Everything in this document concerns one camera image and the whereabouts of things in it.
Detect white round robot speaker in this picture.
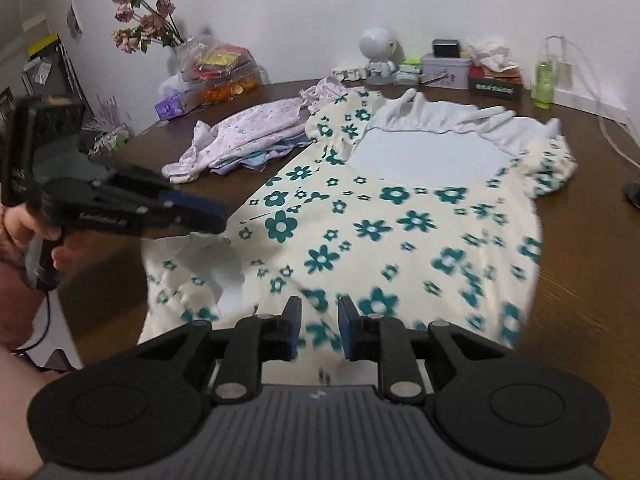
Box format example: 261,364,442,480
360,26,401,86

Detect small black box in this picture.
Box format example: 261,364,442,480
431,39,463,59

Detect purple tissue packet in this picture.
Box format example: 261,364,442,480
154,87,201,121

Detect white power strip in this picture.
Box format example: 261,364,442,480
550,87,631,126

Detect person's left forearm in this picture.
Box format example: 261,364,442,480
0,260,51,356

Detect pink floral top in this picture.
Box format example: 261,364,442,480
299,77,351,113

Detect clear box of oranges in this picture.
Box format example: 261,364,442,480
197,67,271,106

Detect cream green-flower dress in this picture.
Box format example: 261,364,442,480
137,87,578,386

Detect purple blue garment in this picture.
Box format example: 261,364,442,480
210,132,316,176

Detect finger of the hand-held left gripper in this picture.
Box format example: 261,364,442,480
125,195,228,235
90,159,228,217

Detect dried pink flowers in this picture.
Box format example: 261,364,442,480
110,0,188,56

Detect clear glass vase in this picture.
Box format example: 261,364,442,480
167,42,193,78

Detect red black box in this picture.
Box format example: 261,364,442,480
468,66,523,101

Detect crumpled white tissue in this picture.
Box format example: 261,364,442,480
462,36,521,73

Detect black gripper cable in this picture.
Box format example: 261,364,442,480
10,287,53,356

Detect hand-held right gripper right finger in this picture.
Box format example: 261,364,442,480
339,296,501,405

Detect green spray bottle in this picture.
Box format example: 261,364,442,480
531,45,556,109

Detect person's left hand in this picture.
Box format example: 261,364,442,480
0,204,76,291

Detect white charger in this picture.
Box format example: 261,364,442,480
550,57,576,92

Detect person's bare leg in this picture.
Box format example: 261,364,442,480
0,350,57,480

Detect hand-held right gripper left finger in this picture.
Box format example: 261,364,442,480
140,296,302,405

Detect grey tin box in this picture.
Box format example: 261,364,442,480
419,54,472,90

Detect plastic bag of snacks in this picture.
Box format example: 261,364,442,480
177,25,261,86

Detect pink floral clothes pile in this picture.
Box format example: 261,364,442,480
161,96,313,184

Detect purple fluffy decoration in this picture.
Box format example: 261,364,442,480
92,94,132,133

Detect metal storage rack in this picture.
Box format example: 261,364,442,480
0,32,96,126

